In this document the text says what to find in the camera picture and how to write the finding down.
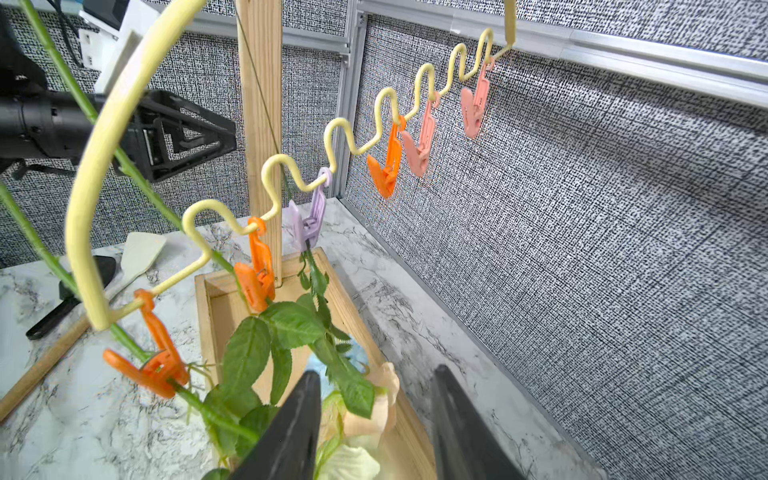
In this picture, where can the orange clip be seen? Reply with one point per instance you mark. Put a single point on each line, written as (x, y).
(385, 177)
(257, 279)
(163, 367)

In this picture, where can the pink clip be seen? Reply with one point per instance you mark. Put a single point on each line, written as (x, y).
(417, 154)
(473, 103)

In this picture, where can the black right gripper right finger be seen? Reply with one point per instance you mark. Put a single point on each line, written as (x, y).
(464, 446)

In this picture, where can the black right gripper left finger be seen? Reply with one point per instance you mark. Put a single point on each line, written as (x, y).
(287, 450)

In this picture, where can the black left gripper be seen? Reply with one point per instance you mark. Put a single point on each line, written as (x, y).
(168, 135)

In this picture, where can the green leafy sprig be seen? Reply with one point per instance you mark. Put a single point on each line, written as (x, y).
(357, 392)

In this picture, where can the black scoop tool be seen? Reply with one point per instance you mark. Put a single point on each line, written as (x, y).
(107, 267)

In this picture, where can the white rose with stem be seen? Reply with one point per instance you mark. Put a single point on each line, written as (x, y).
(35, 374)

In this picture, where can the purple clip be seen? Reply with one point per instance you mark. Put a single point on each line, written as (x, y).
(307, 229)

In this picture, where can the peach rose with stem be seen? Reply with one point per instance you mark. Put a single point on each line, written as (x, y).
(83, 395)

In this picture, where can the orange upper clip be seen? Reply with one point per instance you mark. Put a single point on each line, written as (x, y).
(385, 177)

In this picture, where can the orange bottom clip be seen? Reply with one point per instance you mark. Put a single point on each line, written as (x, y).
(163, 367)

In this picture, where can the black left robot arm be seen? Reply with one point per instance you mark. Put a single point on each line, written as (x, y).
(36, 122)

